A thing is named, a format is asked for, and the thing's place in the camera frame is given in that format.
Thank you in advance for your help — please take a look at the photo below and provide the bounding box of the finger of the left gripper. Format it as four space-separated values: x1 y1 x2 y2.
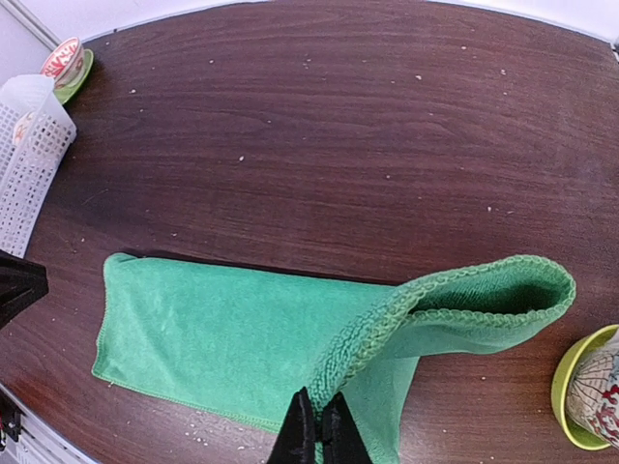
0 251 48 328

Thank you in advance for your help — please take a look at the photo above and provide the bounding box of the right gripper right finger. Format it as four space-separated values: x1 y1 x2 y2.
321 392 371 464

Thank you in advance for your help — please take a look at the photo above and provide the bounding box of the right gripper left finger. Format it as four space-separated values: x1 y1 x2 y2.
266 388 316 464

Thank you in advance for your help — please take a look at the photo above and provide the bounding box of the green microfiber towel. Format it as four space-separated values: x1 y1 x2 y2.
92 253 576 463

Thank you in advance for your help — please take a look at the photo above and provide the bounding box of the orange bunny pattern towel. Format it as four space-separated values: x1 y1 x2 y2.
13 112 35 146

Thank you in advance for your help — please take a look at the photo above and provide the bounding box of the white perforated plastic basket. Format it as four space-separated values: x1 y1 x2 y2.
1 74 76 258

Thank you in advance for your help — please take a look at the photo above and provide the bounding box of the green saucer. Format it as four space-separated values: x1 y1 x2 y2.
53 48 95 105

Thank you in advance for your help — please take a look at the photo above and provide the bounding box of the white coral pattern mug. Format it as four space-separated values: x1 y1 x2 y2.
565 327 618 450

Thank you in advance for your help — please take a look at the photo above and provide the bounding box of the green bowl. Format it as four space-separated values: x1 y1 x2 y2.
550 325 618 451

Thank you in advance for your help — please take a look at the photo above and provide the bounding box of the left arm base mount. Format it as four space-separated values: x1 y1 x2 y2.
0 389 22 450

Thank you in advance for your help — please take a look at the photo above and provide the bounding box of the left aluminium frame post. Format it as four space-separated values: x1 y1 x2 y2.
1 0 61 51

